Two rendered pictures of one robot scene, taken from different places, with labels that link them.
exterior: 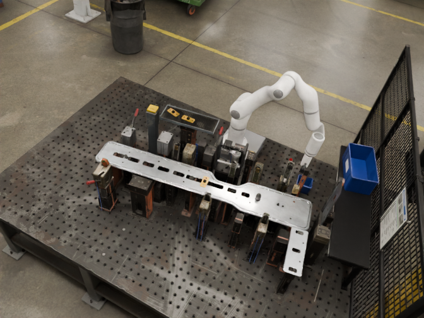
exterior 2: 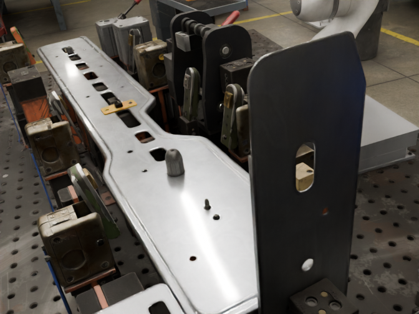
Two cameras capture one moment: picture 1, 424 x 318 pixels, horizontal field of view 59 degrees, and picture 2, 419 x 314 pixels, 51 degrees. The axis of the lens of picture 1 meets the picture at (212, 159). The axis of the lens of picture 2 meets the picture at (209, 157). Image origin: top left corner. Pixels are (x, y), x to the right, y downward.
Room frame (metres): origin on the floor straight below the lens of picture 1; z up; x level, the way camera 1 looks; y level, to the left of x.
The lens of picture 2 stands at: (1.04, -0.90, 1.45)
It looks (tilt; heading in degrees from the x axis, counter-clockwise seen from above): 32 degrees down; 54
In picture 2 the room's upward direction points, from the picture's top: 7 degrees counter-clockwise
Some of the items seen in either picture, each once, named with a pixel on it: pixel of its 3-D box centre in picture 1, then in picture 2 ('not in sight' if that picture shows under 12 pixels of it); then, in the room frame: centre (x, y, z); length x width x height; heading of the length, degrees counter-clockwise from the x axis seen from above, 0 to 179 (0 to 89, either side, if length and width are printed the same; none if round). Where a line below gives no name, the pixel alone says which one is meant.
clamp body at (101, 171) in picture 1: (105, 187); (23, 96); (1.38, 0.64, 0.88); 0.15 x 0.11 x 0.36; 168
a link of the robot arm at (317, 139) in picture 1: (315, 142); not in sight; (1.80, -0.66, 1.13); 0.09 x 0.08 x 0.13; 159
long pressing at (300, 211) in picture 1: (200, 182); (114, 107); (1.44, 0.05, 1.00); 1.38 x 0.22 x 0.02; 78
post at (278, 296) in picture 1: (285, 281); not in sight; (0.95, -0.51, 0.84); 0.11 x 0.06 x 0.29; 168
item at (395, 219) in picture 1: (394, 219); not in sight; (1.15, -0.95, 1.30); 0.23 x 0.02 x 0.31; 168
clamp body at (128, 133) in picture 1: (130, 149); (120, 69); (1.73, 0.57, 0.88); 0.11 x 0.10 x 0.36; 168
